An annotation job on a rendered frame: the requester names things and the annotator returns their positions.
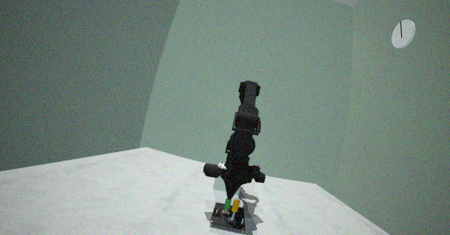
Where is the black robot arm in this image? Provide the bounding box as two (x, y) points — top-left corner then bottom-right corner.
(225, 80), (261, 183)

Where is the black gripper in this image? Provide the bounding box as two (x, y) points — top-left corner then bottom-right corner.
(203, 150), (265, 200)

